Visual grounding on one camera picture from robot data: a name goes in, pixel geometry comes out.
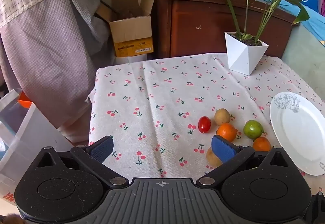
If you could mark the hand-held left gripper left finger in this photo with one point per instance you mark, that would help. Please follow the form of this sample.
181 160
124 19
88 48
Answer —
102 149

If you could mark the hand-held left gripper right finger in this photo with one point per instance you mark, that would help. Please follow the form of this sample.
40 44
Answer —
223 149

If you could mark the brown longan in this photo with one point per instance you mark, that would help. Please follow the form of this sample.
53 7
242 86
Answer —
222 116
212 159

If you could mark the orange mandarin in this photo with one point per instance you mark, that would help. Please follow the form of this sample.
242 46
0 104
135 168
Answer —
226 131
261 144

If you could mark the red cherry tomato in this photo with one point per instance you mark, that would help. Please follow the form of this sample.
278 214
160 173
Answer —
204 124

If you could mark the white plate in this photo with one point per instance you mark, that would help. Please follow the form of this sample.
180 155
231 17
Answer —
297 132

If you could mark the green lime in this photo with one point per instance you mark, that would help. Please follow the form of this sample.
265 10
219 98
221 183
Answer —
253 129

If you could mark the white plastic bag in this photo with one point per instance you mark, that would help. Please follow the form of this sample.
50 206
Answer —
28 132

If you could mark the cherry print tablecloth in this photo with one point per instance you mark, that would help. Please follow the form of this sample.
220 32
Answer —
157 92

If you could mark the orange plastic item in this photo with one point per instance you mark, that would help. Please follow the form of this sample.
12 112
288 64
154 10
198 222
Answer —
25 101

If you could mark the white faceted plant pot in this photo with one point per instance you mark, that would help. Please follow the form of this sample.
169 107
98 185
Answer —
241 56

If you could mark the checked lilac cloth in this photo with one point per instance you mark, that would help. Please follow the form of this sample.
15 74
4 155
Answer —
45 61

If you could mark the open cardboard box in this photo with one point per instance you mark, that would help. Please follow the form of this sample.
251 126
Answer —
130 28

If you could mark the grey-green sofa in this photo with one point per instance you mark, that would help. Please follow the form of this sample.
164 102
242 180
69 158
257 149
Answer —
302 49

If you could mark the dark wooden cabinet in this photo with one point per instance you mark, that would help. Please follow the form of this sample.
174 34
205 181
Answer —
193 18

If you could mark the blue cloth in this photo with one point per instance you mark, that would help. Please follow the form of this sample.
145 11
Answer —
314 21

